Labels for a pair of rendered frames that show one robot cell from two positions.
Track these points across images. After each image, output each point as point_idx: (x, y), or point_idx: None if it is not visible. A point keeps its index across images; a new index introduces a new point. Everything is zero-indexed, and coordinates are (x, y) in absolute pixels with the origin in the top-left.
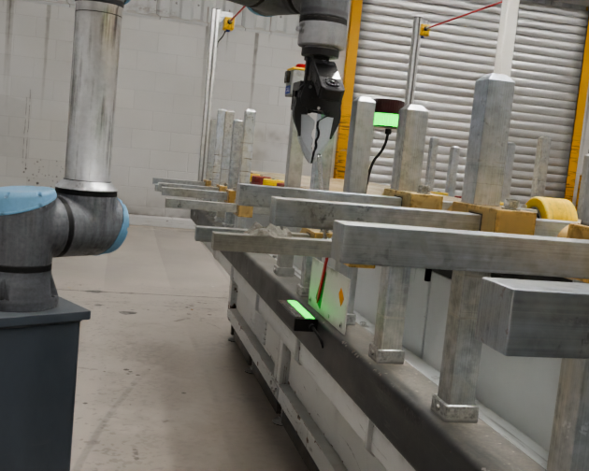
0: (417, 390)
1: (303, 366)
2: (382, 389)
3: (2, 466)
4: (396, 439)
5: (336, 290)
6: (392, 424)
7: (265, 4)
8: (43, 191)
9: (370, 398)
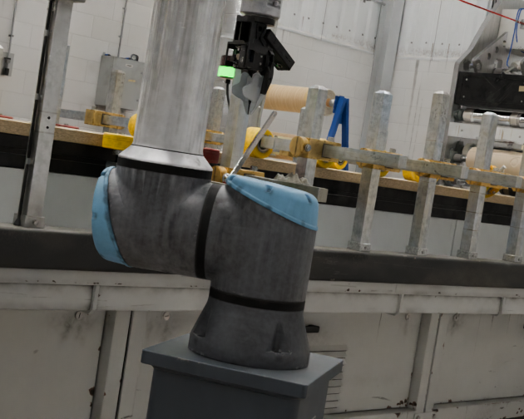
0: (334, 248)
1: (113, 309)
2: (331, 256)
3: None
4: (346, 275)
5: None
6: (342, 269)
7: None
8: (268, 181)
9: (318, 267)
